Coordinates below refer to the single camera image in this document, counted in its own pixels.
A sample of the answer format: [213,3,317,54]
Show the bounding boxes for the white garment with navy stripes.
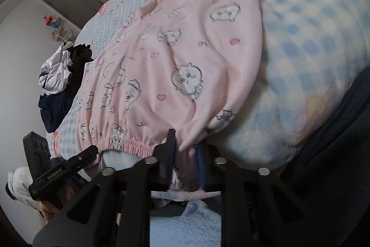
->
[39,43,74,95]

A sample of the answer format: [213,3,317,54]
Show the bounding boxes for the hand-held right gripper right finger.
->
[197,141,305,247]

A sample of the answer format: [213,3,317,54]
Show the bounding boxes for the person's dark clothing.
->
[279,72,370,247]

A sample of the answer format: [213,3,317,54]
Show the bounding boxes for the black garment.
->
[67,44,93,93]

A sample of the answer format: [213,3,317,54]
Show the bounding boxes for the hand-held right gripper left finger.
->
[32,128,177,247]

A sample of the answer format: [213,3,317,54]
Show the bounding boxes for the person's left forearm white sleeve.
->
[5,166,41,210]

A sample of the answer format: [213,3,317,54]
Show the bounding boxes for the navy blue garment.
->
[38,89,74,133]

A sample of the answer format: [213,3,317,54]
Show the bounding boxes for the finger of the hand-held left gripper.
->
[66,145,100,171]

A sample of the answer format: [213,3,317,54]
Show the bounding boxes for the blue checked bed blanket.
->
[46,0,369,247]

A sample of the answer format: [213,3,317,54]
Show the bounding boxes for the pink cartoon print pajama pants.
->
[76,0,264,198]

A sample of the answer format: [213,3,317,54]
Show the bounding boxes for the person's left hand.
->
[39,197,68,220]

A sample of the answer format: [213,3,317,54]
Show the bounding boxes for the colourful toy figure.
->
[43,15,62,30]

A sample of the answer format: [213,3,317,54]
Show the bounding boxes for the small white shelf rack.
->
[51,26,73,43]

